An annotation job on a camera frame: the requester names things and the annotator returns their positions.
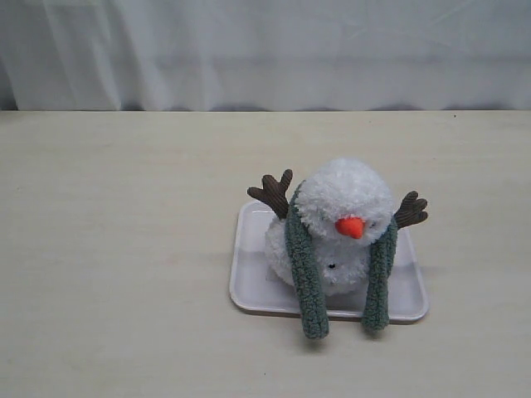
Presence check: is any white plush snowman toy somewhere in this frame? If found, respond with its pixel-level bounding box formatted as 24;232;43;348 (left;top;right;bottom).
247;158;428;296

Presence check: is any green knitted cloth piece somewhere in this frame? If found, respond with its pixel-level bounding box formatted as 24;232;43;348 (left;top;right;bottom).
285;187;399;339

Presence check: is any white plastic tray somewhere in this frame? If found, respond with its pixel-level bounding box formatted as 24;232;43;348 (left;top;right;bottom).
229;201;430;323

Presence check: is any white backdrop curtain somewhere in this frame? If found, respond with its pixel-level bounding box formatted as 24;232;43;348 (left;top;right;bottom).
1;1;530;111

